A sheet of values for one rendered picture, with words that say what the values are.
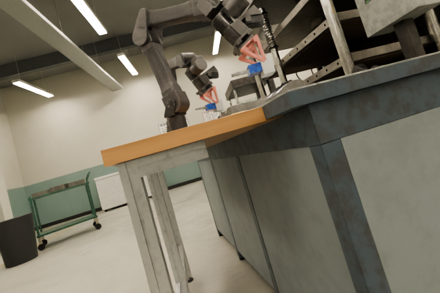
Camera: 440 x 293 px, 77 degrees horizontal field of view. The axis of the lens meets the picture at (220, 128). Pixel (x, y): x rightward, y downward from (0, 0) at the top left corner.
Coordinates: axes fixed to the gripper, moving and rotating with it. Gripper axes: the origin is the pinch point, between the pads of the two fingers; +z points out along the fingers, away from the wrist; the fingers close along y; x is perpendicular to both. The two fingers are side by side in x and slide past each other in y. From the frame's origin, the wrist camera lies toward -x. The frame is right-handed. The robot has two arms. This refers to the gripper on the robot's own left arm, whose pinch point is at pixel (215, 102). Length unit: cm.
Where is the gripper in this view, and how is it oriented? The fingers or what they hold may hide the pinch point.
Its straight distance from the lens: 132.5
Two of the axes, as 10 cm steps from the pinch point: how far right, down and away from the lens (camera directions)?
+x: -7.1, 6.3, -3.2
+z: 6.2, 7.7, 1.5
